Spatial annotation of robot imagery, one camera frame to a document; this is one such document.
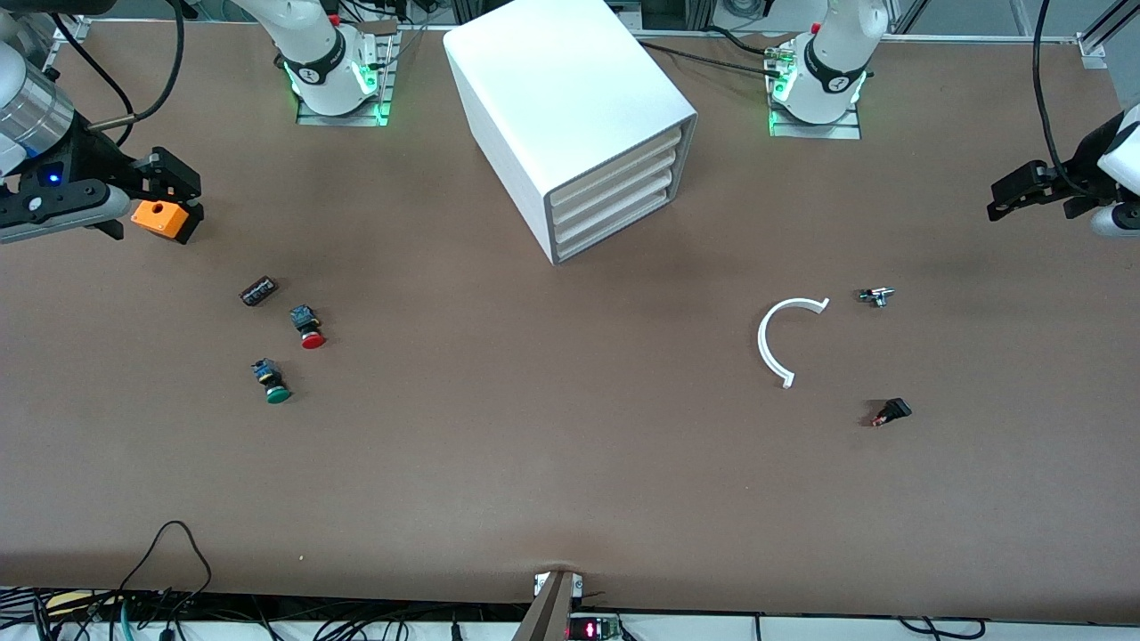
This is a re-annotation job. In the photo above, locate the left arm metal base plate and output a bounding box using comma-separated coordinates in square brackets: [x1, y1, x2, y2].
[768, 36, 863, 141]

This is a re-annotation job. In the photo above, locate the camera mount post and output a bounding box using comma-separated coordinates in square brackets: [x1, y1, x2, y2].
[512, 570, 586, 641]

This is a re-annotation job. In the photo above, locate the white curved plastic arc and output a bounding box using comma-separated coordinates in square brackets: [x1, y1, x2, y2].
[757, 296, 831, 390]

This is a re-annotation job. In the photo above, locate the green push button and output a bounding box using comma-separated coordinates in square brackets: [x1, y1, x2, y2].
[251, 358, 293, 405]

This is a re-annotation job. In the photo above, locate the black looped cable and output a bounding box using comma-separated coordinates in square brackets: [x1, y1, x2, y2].
[116, 520, 214, 617]

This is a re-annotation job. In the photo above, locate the red push button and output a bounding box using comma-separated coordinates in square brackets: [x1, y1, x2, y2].
[290, 304, 327, 350]

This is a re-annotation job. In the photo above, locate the black cable on table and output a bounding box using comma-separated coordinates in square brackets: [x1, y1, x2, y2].
[704, 25, 785, 59]
[637, 40, 794, 77]

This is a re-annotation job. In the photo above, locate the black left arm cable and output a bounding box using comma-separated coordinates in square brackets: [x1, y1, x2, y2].
[1031, 0, 1071, 176]

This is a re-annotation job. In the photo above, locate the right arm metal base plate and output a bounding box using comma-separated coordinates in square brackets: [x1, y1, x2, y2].
[296, 22, 403, 127]

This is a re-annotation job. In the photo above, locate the orange button box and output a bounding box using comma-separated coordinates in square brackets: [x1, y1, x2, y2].
[131, 199, 205, 245]

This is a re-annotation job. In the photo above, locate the white drawer cabinet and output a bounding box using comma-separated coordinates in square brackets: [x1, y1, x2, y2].
[443, 0, 698, 266]

